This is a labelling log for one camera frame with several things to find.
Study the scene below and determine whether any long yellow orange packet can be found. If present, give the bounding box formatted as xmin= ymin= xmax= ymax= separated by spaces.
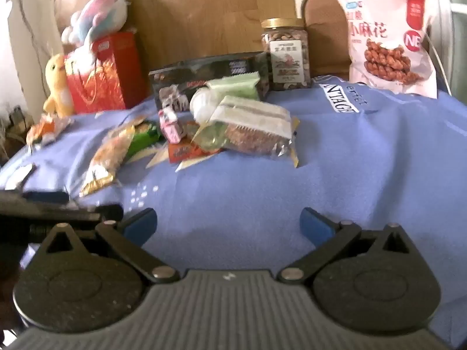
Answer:
xmin=78 ymin=126 xmax=135 ymax=197

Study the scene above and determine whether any clear bag of brown snacks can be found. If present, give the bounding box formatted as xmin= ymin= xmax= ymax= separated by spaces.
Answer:
xmin=193 ymin=95 xmax=300 ymax=168

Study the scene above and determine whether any green serrated snack packet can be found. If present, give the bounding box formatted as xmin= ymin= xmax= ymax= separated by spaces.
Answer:
xmin=204 ymin=72 xmax=261 ymax=101

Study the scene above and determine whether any pastel plush toy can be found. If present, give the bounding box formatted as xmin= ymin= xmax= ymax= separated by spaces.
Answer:
xmin=60 ymin=0 xmax=132 ymax=50

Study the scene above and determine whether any white window frame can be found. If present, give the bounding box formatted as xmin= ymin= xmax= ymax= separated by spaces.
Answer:
xmin=434 ymin=0 xmax=467 ymax=95

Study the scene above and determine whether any pink snack bag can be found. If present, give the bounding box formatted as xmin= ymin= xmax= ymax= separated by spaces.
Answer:
xmin=332 ymin=0 xmax=438 ymax=99

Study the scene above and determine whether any white round packet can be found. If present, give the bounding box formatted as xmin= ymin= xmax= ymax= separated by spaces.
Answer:
xmin=190 ymin=87 xmax=223 ymax=121

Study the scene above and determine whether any orange red snack packet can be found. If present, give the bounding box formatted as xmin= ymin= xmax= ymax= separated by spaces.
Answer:
xmin=168 ymin=136 xmax=223 ymax=164

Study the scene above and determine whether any yellow plush chick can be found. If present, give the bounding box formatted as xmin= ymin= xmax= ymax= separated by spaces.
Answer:
xmin=43 ymin=53 xmax=75 ymax=117

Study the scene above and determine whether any wooden board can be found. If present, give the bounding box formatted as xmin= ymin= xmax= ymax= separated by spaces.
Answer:
xmin=126 ymin=0 xmax=303 ymax=92

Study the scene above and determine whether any blue printed blanket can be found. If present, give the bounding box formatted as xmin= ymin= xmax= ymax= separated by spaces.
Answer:
xmin=0 ymin=76 xmax=467 ymax=336

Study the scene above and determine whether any black cardboard box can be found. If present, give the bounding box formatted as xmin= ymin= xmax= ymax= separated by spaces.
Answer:
xmin=149 ymin=52 xmax=271 ymax=112

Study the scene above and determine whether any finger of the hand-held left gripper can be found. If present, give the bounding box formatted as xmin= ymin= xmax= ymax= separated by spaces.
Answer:
xmin=22 ymin=191 xmax=70 ymax=205
xmin=47 ymin=204 xmax=125 ymax=227

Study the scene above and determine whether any orange white packet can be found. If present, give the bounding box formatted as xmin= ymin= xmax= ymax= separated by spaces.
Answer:
xmin=26 ymin=115 xmax=66 ymax=146

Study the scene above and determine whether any small pink packet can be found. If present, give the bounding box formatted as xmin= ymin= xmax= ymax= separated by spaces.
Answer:
xmin=158 ymin=108 xmax=185 ymax=144

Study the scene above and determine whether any pale yellow packet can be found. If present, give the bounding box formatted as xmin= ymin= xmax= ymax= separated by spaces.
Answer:
xmin=146 ymin=145 xmax=170 ymax=170

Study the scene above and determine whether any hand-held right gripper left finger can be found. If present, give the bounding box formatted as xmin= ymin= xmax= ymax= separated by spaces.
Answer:
xmin=40 ymin=208 xmax=179 ymax=284

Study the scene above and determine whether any brown chair back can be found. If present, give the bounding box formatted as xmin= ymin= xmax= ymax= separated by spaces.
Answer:
xmin=301 ymin=0 xmax=353 ymax=79

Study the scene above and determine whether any nut jar with gold lid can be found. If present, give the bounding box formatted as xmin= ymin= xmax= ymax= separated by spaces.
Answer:
xmin=260 ymin=18 xmax=312 ymax=92

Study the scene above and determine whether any white flat packet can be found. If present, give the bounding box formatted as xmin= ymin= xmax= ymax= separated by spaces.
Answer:
xmin=4 ymin=163 xmax=35 ymax=190

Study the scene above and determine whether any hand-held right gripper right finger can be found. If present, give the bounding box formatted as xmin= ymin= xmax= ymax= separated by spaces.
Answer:
xmin=278 ymin=207 xmax=420 ymax=284

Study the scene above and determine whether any red gift box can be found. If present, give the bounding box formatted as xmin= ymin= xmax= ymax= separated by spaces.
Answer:
xmin=65 ymin=32 xmax=148 ymax=114

